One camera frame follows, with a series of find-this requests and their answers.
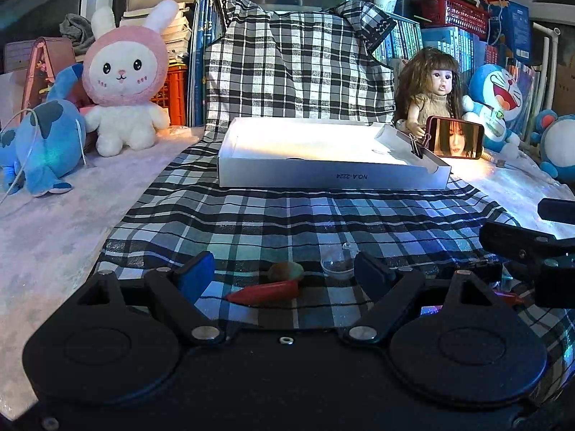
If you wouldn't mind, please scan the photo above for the orange plastic crate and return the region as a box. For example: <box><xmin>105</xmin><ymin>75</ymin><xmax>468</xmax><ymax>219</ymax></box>
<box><xmin>150</xmin><ymin>64</ymin><xmax>187</xmax><ymax>127</ymax></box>

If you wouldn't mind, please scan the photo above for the stack of white books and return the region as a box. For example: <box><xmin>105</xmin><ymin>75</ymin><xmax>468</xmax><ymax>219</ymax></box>
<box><xmin>120</xmin><ymin>0</ymin><xmax>210</xmax><ymax>66</ymax></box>

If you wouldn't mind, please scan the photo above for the white plastic pipe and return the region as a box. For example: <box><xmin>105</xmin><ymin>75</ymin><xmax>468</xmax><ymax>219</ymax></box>
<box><xmin>532</xmin><ymin>20</ymin><xmax>562</xmax><ymax>113</ymax></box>

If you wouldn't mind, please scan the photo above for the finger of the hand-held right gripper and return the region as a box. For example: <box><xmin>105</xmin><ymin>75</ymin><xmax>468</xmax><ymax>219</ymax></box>
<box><xmin>478</xmin><ymin>222</ymin><xmax>575</xmax><ymax>263</ymax></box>
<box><xmin>538</xmin><ymin>198</ymin><xmax>575</xmax><ymax>224</ymax></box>

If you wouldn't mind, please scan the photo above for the black white checkered cloth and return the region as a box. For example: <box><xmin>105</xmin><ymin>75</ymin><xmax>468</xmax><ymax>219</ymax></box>
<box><xmin>96</xmin><ymin>0</ymin><xmax>575</xmax><ymax>414</ymax></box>

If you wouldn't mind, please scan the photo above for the brown walnut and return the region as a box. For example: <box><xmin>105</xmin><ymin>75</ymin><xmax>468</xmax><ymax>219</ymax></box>
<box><xmin>268</xmin><ymin>261</ymin><xmax>305</xmax><ymax>281</ymax></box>

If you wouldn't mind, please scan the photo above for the smartphone in red case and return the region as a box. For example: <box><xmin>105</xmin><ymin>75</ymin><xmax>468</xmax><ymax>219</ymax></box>
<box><xmin>424</xmin><ymin>116</ymin><xmax>486</xmax><ymax>161</ymax></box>

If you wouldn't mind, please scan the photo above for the blue gift bag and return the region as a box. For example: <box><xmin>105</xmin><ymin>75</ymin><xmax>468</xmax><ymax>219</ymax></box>
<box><xmin>478</xmin><ymin>0</ymin><xmax>533</xmax><ymax>66</ymax></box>

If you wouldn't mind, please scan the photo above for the red plastic basket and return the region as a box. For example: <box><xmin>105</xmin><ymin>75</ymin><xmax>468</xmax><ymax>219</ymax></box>
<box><xmin>413</xmin><ymin>0</ymin><xmax>490</xmax><ymax>39</ymax></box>

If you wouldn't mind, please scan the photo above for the blue cat plush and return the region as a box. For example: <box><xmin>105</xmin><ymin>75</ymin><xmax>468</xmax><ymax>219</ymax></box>
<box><xmin>530</xmin><ymin>108</ymin><xmax>575</xmax><ymax>185</ymax></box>
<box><xmin>460</xmin><ymin>64</ymin><xmax>526</xmax><ymax>153</ymax></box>

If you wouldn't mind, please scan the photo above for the row of teal books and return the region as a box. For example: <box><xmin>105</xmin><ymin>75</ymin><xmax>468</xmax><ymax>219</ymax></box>
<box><xmin>375</xmin><ymin>11</ymin><xmax>490</xmax><ymax>73</ymax></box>

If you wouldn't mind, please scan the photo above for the row of tall blue books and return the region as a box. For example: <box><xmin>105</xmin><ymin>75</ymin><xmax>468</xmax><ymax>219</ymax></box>
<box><xmin>186</xmin><ymin>0</ymin><xmax>230</xmax><ymax>127</ymax></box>

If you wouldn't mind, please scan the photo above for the pink white bunny plush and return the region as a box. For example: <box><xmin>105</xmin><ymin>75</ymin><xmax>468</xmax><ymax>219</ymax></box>
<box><xmin>83</xmin><ymin>0</ymin><xmax>180</xmax><ymax>158</ymax></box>

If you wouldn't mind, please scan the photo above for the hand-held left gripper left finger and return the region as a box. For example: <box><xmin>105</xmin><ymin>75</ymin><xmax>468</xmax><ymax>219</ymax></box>
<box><xmin>74</xmin><ymin>251</ymin><xmax>225</xmax><ymax>346</ymax></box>

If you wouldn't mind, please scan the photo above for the pink toy house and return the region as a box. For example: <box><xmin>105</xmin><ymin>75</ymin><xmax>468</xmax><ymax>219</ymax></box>
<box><xmin>20</xmin><ymin>37</ymin><xmax>77</xmax><ymax>113</ymax></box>

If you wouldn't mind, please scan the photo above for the black binder clip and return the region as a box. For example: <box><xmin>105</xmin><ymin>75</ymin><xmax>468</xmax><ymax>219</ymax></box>
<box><xmin>406</xmin><ymin>131</ymin><xmax>434</xmax><ymax>159</ymax></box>

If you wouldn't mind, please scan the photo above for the red toy carrot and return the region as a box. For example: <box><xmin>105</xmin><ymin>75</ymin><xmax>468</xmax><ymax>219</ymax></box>
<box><xmin>226</xmin><ymin>279</ymin><xmax>300</xmax><ymax>306</ymax></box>

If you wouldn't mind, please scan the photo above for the brown haired doll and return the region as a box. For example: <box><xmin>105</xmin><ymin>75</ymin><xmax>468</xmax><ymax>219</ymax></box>
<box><xmin>394</xmin><ymin>47</ymin><xmax>465</xmax><ymax>142</ymax></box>

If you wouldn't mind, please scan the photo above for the blue spotted plush animal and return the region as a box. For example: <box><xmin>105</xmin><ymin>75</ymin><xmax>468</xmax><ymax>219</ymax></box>
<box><xmin>0</xmin><ymin>63</ymin><xmax>88</xmax><ymax>198</ymax></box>

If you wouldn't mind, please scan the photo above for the white cardboard box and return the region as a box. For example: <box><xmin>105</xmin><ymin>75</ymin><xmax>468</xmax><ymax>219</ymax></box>
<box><xmin>217</xmin><ymin>117</ymin><xmax>452</xmax><ymax>190</ymax></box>

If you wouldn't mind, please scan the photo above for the grey crumpled cloth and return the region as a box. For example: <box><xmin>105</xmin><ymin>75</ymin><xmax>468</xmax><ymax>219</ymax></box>
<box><xmin>60</xmin><ymin>13</ymin><xmax>96</xmax><ymax>52</ymax></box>

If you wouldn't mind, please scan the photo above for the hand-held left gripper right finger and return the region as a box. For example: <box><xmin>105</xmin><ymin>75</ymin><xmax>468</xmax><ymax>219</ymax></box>
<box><xmin>339</xmin><ymin>251</ymin><xmax>506</xmax><ymax>346</ymax></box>

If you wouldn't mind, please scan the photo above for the brown cardboard box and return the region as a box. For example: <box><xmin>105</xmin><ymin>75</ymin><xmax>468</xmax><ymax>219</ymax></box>
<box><xmin>552</xmin><ymin>51</ymin><xmax>575</xmax><ymax>117</ymax></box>

